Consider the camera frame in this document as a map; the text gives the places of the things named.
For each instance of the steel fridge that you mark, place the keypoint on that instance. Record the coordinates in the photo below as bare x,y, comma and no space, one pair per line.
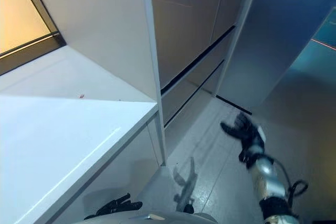
183,24

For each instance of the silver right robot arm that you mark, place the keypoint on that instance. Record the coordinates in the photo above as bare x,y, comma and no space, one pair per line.
267,179

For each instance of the tall steel side panel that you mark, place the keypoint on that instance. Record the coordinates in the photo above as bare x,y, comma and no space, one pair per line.
275,37

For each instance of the pull-out fridge drawer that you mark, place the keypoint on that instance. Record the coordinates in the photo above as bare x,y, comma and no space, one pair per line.
194,85

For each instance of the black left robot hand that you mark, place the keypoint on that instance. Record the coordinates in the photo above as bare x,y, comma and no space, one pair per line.
115,207

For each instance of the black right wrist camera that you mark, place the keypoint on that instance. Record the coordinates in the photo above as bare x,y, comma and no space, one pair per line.
246,158

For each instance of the white tall divider panel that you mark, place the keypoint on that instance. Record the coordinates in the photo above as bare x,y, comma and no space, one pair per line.
155,64

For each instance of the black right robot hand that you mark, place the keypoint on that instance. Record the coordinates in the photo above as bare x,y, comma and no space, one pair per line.
248,134

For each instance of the dark framed window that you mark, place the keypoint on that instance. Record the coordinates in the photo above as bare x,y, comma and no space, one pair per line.
18,11

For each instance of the grey robot torso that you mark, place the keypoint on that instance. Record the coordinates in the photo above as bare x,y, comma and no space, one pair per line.
170,218

